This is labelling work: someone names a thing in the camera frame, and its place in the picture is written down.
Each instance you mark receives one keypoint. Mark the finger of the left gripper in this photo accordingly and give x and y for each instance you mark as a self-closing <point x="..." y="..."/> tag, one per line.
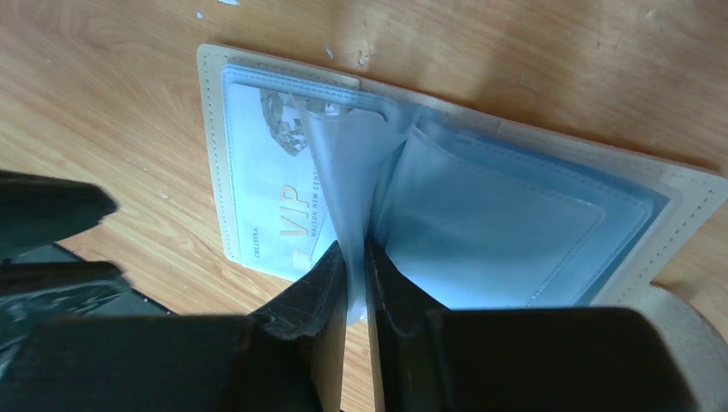
<point x="34" y="293"/>
<point x="39" y="210"/>

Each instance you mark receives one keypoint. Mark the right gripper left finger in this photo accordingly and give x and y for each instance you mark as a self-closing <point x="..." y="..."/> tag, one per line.
<point x="285" y="356"/>

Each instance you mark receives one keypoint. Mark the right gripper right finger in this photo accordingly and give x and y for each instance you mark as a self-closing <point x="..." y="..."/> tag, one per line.
<point x="427" y="357"/>

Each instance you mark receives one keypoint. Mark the beige card holder wallet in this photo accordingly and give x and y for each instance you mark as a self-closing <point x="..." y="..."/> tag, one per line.
<point x="478" y="211"/>

